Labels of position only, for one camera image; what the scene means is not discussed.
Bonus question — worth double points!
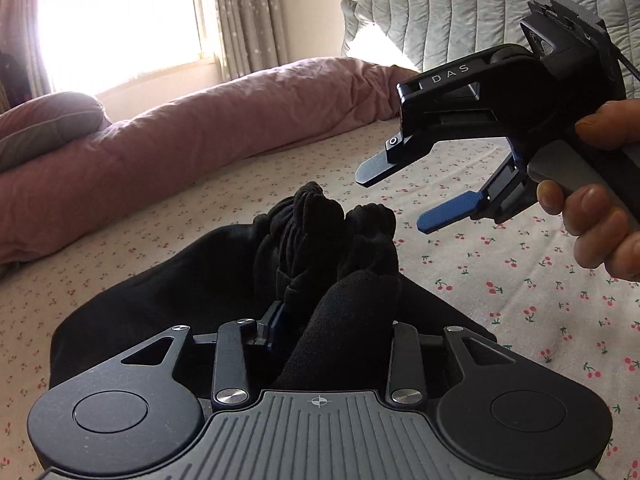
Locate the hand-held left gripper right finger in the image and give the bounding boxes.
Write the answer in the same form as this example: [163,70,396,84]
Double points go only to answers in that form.
[388,323,517,404]

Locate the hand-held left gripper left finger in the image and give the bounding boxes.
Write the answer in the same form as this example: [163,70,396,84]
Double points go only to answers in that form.
[119,302,287,412]

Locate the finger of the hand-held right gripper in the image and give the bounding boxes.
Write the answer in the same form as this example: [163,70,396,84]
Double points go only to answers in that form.
[355,133,417,187]
[417,190,495,235]

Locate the black pants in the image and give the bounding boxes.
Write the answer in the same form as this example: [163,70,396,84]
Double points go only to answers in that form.
[50,181,512,392]

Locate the person's right hand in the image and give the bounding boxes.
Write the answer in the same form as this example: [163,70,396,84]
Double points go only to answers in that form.
[537,99,640,282]

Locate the cherry print bed sheet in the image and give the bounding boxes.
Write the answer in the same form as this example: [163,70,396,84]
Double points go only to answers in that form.
[0,115,640,480]

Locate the grey quilted headboard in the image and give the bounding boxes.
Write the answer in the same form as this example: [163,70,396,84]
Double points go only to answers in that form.
[340,0,640,82]

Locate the pink duvet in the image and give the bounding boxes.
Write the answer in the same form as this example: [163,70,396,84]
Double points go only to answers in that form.
[0,57,422,267]

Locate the beige patterned curtain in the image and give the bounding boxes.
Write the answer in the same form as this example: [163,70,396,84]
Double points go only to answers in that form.
[206,0,290,82]
[0,0,53,113]

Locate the pink and grey pillow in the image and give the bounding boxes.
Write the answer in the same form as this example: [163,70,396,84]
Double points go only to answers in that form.
[0,91,114,174]

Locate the black cable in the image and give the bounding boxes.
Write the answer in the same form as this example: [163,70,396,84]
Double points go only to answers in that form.
[619,52,640,82]

